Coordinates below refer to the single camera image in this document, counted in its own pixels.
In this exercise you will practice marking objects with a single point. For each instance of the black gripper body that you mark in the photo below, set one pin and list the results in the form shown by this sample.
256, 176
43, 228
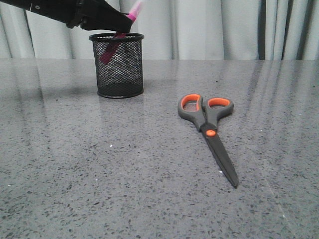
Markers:
65, 11

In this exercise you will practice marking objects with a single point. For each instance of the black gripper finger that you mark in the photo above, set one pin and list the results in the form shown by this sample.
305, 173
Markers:
99, 15

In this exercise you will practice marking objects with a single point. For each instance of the pink highlighter pen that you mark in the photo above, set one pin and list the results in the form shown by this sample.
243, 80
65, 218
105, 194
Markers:
113, 46

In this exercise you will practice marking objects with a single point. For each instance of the grey orange scissors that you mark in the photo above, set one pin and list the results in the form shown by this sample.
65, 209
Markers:
205, 116

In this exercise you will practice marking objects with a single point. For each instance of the black mesh pen cup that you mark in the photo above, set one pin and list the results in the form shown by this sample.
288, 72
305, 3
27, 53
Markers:
122, 77

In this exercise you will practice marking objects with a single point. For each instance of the grey pleated curtain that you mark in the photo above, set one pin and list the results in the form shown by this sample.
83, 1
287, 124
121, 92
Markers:
182, 30

